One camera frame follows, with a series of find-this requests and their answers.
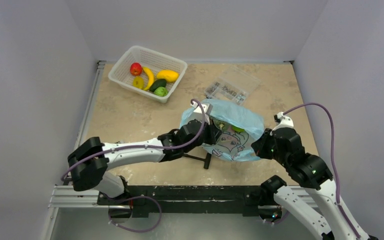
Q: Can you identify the dark green fake melon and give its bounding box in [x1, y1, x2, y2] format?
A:
[213, 119, 227, 132]

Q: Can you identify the light blue plastic bag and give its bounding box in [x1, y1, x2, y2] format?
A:
[179, 98, 266, 163]

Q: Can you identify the green fake fruit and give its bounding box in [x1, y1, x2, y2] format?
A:
[153, 86, 169, 97]

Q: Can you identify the dark green fake avocado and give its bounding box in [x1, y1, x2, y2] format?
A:
[149, 78, 167, 93]

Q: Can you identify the yellow fake banana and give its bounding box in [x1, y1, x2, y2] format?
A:
[142, 66, 155, 91]

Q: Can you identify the yellow round fake fruit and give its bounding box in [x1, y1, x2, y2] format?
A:
[132, 76, 144, 90]

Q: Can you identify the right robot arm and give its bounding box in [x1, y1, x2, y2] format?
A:
[251, 127, 376, 240]

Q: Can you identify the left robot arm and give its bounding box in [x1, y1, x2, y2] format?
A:
[67, 120, 222, 205]

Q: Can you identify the bright green fake lime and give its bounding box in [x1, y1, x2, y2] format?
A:
[231, 125, 245, 133]

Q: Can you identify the red fake fruit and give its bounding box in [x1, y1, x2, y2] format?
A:
[129, 62, 143, 77]

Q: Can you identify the clear plastic screw organizer box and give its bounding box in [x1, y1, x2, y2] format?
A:
[204, 66, 261, 106]

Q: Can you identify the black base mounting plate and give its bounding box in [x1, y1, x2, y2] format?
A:
[97, 185, 283, 221]

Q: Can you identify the white perforated plastic basket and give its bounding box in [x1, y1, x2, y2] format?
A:
[108, 45, 188, 104]

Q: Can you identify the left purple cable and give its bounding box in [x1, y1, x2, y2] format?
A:
[60, 98, 207, 182]

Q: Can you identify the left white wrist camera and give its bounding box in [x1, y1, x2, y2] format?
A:
[189, 101, 213, 124]

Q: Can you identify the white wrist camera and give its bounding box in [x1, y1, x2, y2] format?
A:
[272, 111, 294, 132]
[189, 101, 213, 124]

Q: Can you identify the black T-handle tool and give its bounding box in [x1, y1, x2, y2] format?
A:
[183, 153, 212, 170]

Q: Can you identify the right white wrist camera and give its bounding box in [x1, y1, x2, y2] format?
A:
[272, 111, 294, 132]

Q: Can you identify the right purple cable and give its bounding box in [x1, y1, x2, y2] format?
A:
[282, 102, 362, 240]

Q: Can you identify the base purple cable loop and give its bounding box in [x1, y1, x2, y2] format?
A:
[107, 193, 165, 233]

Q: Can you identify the aluminium frame rail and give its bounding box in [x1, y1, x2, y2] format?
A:
[47, 60, 107, 210]

